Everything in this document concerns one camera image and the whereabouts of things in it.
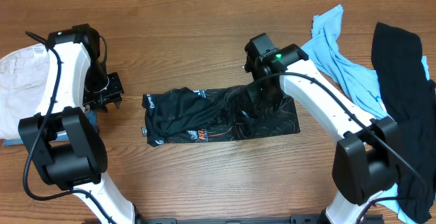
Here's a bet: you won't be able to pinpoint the black printed cycling jersey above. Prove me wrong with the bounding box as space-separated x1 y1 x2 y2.
142 86 300 147

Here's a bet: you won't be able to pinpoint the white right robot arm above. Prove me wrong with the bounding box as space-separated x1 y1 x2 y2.
245 41 401 223

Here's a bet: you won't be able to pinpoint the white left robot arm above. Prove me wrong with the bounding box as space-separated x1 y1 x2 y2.
18 24 144 223

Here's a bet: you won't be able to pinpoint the blue denim jeans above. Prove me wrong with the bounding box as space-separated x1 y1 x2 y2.
2 110 99 147

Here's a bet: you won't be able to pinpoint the light blue shirt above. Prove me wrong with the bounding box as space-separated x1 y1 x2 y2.
302 5 431 223

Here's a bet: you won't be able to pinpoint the beige folded trousers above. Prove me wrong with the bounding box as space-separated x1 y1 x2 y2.
0 43 93 140

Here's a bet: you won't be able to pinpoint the plain black garment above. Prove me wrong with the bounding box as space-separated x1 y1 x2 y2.
371 22 435 223

